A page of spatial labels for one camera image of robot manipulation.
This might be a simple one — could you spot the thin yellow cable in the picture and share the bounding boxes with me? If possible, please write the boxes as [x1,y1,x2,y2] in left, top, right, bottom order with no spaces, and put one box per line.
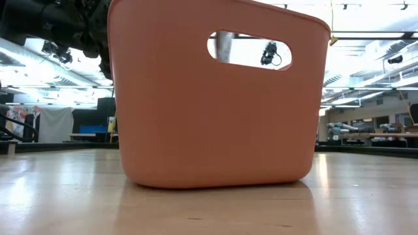
[399,90,416,125]

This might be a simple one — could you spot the orange plastic basket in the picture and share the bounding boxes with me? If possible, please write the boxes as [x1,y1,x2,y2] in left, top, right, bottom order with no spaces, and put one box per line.
[106,0,332,189]

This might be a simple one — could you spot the grey cloth cover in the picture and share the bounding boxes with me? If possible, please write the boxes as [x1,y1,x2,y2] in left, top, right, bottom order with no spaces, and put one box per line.
[38,107,75,144]

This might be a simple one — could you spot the large black monitor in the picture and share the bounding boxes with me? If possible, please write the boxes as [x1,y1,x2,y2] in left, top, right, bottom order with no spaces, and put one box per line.
[97,97,116,133]

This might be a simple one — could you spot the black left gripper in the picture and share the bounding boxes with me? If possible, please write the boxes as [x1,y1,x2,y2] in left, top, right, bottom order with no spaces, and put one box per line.
[40,0,114,81]

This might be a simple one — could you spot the colourful poster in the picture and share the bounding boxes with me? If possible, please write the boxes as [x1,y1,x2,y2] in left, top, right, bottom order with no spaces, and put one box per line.
[5,105,42,138]

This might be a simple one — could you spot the black overhead camera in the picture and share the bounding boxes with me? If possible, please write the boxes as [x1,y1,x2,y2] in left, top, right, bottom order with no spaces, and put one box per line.
[260,41,283,67]

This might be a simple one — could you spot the hanging linear light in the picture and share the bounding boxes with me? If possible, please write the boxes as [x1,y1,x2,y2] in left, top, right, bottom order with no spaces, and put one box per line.
[321,97,362,109]

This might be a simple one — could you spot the black curved hose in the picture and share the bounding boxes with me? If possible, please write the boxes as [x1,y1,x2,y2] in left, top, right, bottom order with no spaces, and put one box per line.
[0,104,40,144]

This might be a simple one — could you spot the teal machine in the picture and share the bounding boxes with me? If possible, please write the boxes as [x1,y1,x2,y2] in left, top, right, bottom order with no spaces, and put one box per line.
[327,121,359,138]

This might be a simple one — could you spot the grey metal pole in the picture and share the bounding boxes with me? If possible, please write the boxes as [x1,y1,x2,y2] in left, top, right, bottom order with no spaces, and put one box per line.
[215,30,235,63]

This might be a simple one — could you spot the wooden workbench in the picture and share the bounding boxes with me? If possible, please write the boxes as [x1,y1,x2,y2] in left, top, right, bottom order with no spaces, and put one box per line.
[338,132,418,140]

